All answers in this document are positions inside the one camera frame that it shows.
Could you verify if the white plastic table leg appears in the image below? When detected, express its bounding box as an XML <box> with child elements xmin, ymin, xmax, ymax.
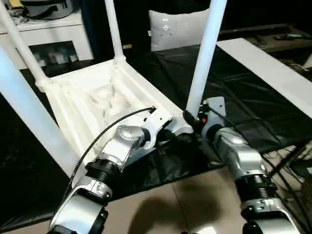
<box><xmin>0</xmin><ymin>46</ymin><xmax>82</xmax><ymax>177</ymax></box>
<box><xmin>0</xmin><ymin>0</ymin><xmax>48</xmax><ymax>87</ymax></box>
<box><xmin>104</xmin><ymin>0</ymin><xmax>127</xmax><ymax>66</ymax></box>
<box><xmin>185</xmin><ymin>0</ymin><xmax>229</xmax><ymax>117</ymax></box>

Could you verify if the white plastic table top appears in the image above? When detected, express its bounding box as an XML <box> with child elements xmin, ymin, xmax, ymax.
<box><xmin>35</xmin><ymin>57</ymin><xmax>195</xmax><ymax>178</ymax></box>

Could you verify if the black work mat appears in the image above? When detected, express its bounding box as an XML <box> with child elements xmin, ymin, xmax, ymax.
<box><xmin>0</xmin><ymin>45</ymin><xmax>312</xmax><ymax>232</ymax></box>

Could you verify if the grey cushion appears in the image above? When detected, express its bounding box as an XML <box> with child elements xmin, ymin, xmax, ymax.
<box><xmin>147</xmin><ymin>8</ymin><xmax>212</xmax><ymax>52</ymax></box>

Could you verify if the black stand base bar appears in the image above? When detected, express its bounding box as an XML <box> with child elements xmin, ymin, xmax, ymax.
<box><xmin>269</xmin><ymin>143</ymin><xmax>312</xmax><ymax>177</ymax></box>

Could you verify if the dark wood side table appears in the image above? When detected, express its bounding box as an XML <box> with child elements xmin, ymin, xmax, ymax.
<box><xmin>216</xmin><ymin>23</ymin><xmax>312</xmax><ymax>59</ymax></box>

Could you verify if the white glass-door cabinet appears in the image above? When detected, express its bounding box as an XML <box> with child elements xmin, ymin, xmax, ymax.
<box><xmin>0</xmin><ymin>14</ymin><xmax>95</xmax><ymax>70</ymax></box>

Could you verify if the grey helmet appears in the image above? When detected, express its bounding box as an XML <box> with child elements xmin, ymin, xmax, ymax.
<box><xmin>20</xmin><ymin>0</ymin><xmax>74</xmax><ymax>20</ymax></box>

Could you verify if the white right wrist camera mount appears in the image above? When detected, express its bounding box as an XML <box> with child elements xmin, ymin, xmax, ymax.
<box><xmin>201</xmin><ymin>96</ymin><xmax>226</xmax><ymax>134</ymax></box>

